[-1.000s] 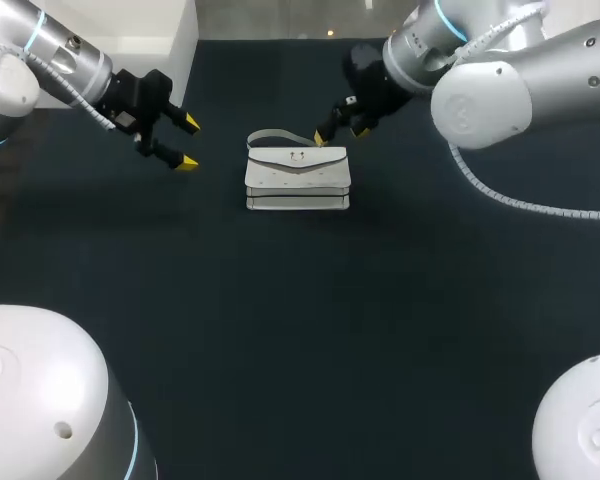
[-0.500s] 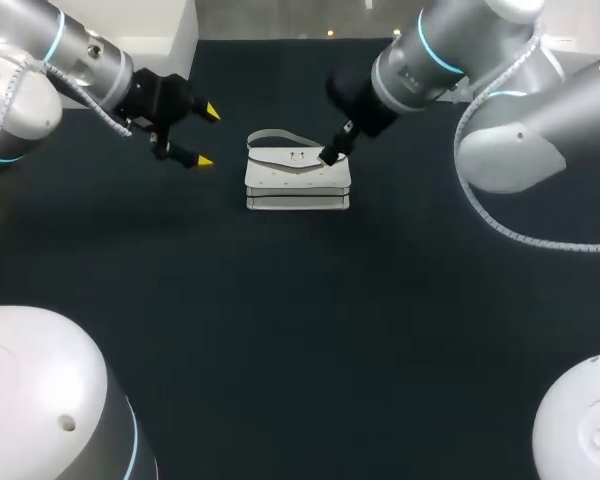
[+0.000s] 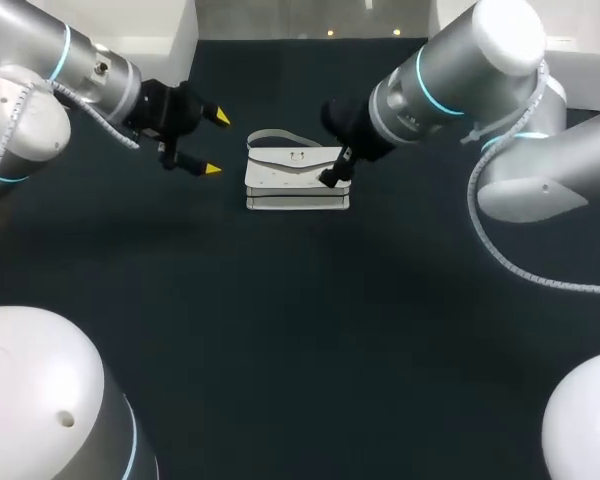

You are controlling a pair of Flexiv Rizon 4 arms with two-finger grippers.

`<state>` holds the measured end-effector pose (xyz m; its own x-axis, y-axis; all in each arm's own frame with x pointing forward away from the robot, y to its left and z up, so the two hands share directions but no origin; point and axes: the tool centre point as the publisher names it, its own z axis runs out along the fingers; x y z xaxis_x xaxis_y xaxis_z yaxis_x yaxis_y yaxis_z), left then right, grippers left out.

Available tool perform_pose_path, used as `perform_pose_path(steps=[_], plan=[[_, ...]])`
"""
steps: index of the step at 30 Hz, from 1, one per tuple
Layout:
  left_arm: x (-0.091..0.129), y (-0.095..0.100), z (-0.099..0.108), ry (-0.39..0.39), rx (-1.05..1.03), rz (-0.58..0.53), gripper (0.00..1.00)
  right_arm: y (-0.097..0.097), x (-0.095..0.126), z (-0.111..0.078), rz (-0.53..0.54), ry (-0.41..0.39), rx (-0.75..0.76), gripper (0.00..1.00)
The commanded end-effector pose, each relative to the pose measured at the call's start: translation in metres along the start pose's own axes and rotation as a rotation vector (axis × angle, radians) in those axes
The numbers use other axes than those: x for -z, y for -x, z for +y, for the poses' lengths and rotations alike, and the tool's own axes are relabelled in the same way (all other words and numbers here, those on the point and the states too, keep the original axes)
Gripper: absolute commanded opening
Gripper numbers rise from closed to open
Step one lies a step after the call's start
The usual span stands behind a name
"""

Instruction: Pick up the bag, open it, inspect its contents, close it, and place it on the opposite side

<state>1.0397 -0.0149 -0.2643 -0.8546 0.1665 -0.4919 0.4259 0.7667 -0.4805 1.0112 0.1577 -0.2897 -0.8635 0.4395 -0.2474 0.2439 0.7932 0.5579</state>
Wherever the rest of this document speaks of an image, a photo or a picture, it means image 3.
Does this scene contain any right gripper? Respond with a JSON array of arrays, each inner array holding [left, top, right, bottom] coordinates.
[[317, 97, 397, 189]]

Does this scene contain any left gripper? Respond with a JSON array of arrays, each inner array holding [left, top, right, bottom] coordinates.
[[125, 78, 233, 177]]

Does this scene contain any white handbag with strap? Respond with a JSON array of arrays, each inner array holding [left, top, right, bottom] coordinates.
[[244, 127, 352, 211]]

